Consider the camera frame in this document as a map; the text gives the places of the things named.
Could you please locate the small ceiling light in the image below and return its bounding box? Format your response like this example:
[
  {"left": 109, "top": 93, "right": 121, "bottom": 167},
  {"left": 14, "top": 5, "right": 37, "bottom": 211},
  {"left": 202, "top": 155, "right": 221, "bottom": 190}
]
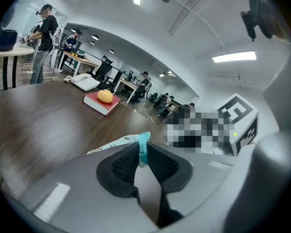
[{"left": 159, "top": 70, "right": 177, "bottom": 78}]

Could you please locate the black pot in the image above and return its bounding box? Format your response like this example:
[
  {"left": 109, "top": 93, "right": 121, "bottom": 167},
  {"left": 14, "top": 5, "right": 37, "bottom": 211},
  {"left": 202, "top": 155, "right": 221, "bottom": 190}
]
[{"left": 0, "top": 29, "right": 18, "bottom": 52}]

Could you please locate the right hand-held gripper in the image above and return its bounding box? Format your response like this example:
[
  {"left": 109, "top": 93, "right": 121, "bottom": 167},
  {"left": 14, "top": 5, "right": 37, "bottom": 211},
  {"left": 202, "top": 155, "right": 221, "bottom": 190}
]
[{"left": 217, "top": 93, "right": 259, "bottom": 157}]

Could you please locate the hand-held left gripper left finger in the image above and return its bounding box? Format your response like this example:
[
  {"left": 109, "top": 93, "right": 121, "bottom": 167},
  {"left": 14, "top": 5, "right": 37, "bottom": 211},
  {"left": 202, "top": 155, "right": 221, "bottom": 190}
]
[{"left": 14, "top": 141, "right": 159, "bottom": 233}]

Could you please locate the round light table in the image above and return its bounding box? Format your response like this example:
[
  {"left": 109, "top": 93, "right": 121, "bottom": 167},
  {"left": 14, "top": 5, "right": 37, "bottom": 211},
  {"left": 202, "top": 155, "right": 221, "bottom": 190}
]
[{"left": 0, "top": 43, "right": 35, "bottom": 94}]

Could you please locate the white desk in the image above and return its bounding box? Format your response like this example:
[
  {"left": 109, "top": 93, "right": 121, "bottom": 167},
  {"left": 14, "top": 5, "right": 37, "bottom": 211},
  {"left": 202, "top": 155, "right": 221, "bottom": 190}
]
[{"left": 116, "top": 78, "right": 139, "bottom": 104}]

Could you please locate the black office chair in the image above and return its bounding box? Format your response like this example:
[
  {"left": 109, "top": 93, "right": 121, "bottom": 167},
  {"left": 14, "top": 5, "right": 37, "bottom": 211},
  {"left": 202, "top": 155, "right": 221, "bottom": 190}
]
[{"left": 86, "top": 55, "right": 123, "bottom": 93}]

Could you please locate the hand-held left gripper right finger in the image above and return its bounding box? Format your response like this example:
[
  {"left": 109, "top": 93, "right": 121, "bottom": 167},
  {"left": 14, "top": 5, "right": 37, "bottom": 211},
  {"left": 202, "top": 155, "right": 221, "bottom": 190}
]
[{"left": 146, "top": 141, "right": 236, "bottom": 229}]

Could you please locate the light wooden desk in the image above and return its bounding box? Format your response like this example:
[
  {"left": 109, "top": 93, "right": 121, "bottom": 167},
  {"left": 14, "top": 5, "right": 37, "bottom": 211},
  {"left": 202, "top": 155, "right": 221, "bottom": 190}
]
[{"left": 60, "top": 51, "right": 99, "bottom": 77}]

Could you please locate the black head-worn camera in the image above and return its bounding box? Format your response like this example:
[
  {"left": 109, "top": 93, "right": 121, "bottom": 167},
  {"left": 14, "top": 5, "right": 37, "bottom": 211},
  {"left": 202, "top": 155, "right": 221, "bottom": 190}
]
[{"left": 240, "top": 0, "right": 282, "bottom": 42}]

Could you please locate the white desk telephone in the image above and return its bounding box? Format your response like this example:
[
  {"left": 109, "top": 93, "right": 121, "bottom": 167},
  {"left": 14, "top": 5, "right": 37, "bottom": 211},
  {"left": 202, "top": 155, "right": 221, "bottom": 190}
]
[{"left": 64, "top": 73, "right": 100, "bottom": 91}]

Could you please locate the light blue pencil pouch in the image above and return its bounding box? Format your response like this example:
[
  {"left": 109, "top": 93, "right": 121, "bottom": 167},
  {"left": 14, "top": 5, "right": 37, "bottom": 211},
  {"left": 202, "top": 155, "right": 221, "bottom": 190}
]
[{"left": 86, "top": 131, "right": 151, "bottom": 168}]

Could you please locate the red hardcover book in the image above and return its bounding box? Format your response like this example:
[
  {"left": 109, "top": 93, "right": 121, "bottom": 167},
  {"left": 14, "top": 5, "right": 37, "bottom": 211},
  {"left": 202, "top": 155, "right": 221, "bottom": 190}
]
[{"left": 82, "top": 91, "right": 121, "bottom": 117}]

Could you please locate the orange toy fruit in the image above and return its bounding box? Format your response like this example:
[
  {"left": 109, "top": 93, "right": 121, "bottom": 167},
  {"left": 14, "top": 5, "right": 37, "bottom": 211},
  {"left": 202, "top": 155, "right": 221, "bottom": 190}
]
[{"left": 97, "top": 89, "right": 114, "bottom": 104}]

